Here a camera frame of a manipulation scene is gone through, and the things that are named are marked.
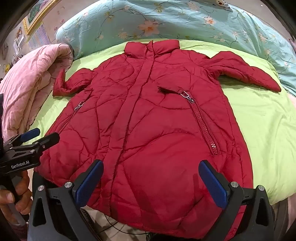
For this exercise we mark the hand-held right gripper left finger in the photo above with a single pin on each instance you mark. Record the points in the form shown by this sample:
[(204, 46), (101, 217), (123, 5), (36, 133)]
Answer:
[(89, 185)]

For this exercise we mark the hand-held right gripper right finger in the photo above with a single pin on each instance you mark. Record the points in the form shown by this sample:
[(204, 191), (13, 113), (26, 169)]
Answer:
[(212, 183)]

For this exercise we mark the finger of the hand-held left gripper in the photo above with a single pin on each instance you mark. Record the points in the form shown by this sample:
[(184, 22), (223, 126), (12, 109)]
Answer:
[(49, 139), (30, 134)]

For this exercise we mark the red quilted jacket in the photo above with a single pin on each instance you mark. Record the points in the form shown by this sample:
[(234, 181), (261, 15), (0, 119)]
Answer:
[(148, 115)]

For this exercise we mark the person's left hand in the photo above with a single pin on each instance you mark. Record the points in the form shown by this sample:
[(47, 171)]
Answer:
[(24, 192)]

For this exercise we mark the beige cloth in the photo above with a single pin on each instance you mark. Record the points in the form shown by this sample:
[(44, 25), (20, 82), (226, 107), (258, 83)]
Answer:
[(97, 222)]

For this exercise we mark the pink quilt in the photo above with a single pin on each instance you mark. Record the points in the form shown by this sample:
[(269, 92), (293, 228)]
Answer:
[(27, 81)]

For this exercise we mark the light green bed sheet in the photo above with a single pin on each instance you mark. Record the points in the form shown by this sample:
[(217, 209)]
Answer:
[(254, 115)]

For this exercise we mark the gold framed picture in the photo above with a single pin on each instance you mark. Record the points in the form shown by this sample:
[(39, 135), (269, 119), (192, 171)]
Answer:
[(34, 14)]

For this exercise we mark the teal floral duvet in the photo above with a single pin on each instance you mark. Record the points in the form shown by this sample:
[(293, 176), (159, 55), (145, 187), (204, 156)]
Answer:
[(161, 18)]

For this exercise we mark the white printed pillow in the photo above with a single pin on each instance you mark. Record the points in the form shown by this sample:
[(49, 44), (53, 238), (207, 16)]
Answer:
[(220, 4)]

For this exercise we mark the wall chart poster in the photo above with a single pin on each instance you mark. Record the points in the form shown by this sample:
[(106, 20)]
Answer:
[(39, 37)]

